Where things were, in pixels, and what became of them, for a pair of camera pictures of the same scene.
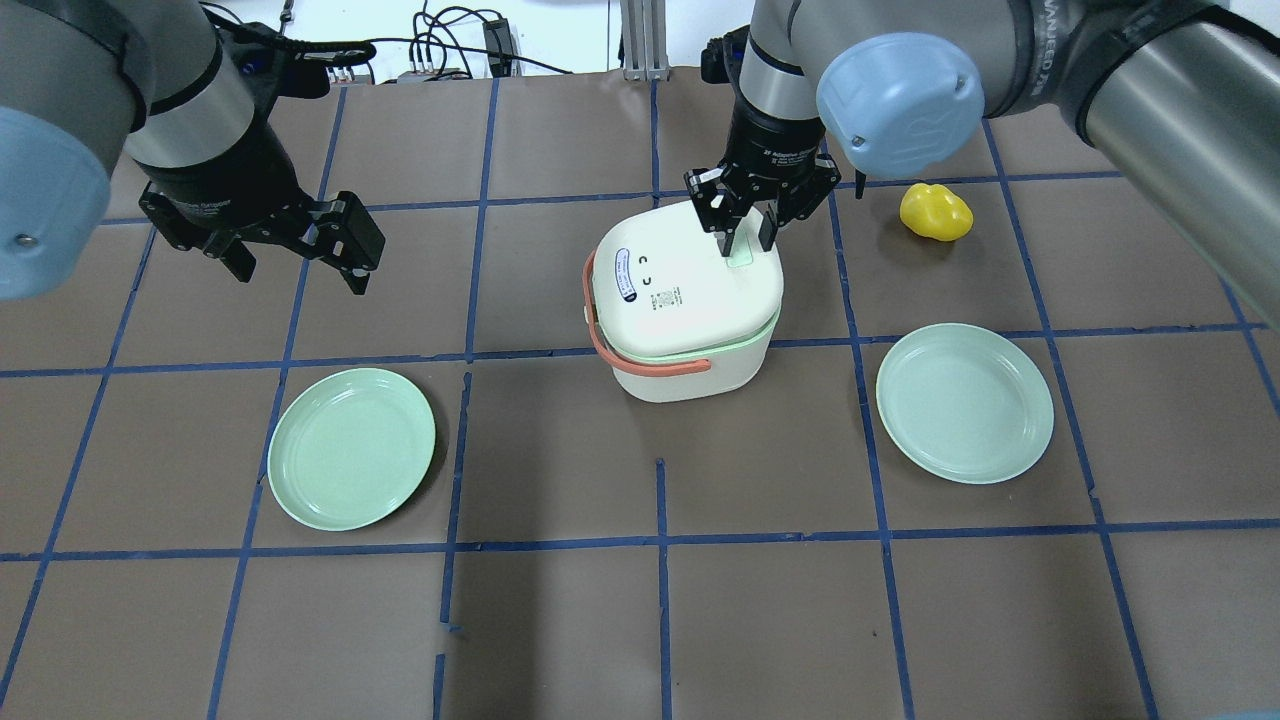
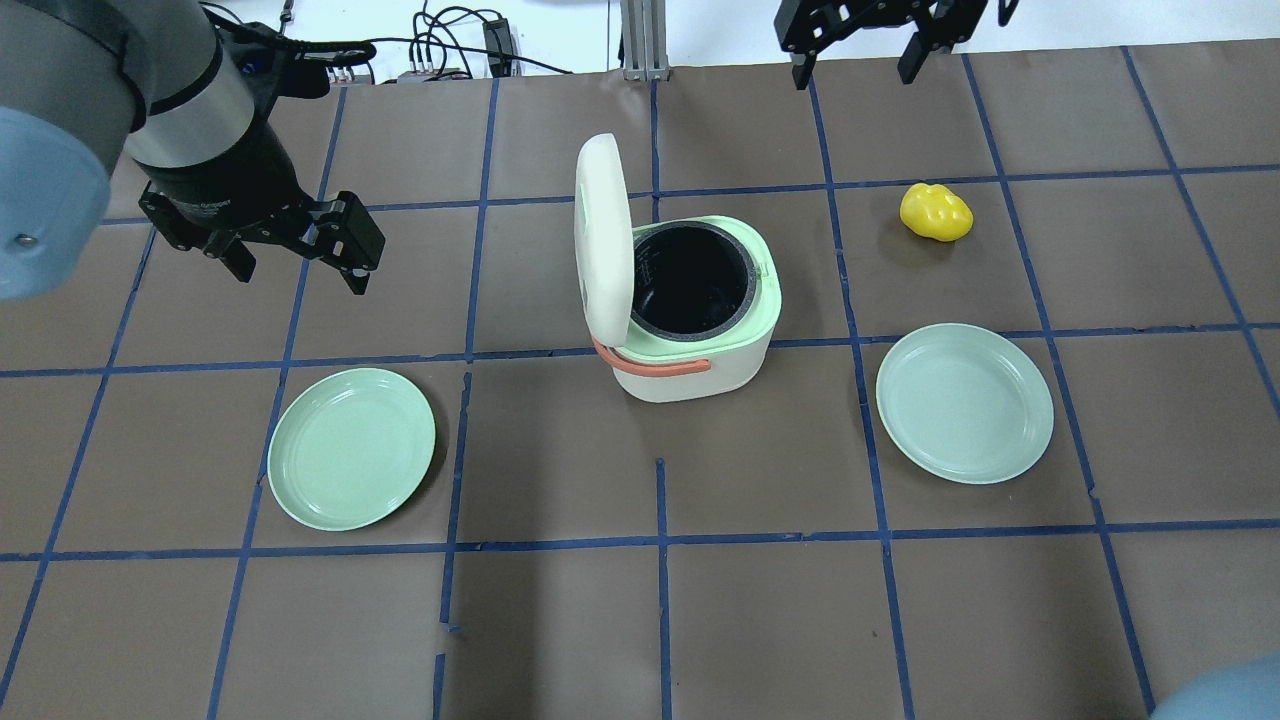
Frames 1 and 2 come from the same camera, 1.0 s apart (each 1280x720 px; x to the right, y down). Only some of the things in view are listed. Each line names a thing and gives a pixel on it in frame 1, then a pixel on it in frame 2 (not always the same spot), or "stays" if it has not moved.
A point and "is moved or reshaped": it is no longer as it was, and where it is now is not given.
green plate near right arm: x=960 y=404 stays
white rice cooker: x=672 y=318 is moved or reshaped
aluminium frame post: x=644 y=41 stays
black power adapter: x=499 y=46 stays
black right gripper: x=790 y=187 to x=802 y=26
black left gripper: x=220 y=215 stays
